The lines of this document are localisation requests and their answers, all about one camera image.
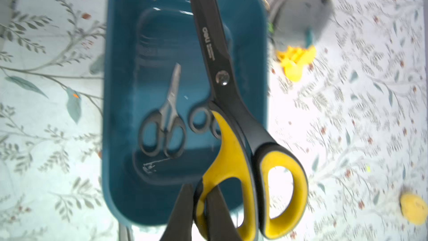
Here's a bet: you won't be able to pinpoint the small grey handled scissors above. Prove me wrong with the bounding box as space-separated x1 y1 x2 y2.
188 105 221 139

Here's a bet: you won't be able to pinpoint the yellow sponge ball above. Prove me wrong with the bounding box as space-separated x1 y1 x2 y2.
400 193 428 225

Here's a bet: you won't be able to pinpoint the small black handled scissors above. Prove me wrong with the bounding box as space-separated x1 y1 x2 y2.
138 63 187 159

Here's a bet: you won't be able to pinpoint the yellow black scissors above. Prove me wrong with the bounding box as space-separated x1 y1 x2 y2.
191 0 309 241

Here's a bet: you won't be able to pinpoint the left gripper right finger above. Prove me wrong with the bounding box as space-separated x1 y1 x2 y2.
205 186 241 241

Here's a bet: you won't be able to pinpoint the yellow toy piece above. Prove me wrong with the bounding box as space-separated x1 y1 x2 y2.
276 45 316 82

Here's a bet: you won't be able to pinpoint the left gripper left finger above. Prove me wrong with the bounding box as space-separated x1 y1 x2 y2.
160 184 194 241

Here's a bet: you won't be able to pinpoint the grey plush toy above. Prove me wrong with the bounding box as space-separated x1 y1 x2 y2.
269 0 334 51

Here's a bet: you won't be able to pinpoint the teal plastic storage box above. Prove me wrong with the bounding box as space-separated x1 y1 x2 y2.
102 0 267 226

